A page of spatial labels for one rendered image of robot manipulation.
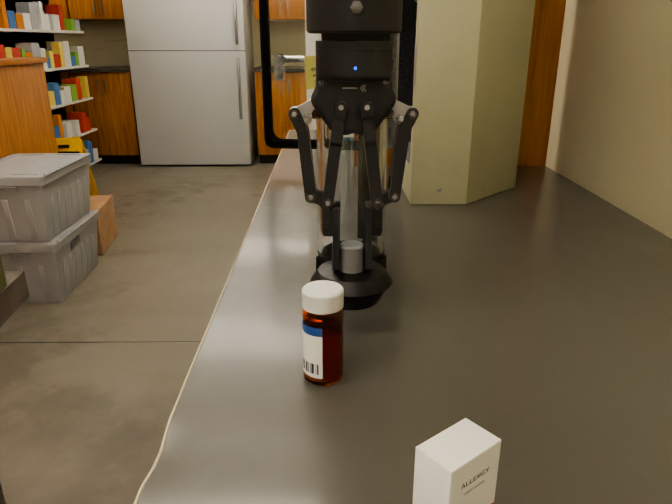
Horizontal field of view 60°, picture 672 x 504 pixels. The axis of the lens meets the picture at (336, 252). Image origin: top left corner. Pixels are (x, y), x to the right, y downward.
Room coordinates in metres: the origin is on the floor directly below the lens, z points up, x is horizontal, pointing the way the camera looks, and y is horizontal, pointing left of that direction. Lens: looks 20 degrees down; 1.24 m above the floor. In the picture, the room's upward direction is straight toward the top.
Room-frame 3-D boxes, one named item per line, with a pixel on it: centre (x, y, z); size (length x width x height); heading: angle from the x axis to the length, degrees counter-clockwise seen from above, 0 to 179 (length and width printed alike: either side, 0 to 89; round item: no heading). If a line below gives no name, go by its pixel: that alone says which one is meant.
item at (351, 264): (0.60, -0.02, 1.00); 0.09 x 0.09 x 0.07
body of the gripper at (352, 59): (0.60, -0.02, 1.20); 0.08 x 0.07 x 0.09; 91
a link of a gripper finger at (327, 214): (0.60, 0.02, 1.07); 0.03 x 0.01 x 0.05; 91
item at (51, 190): (2.89, 1.55, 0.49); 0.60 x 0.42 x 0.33; 1
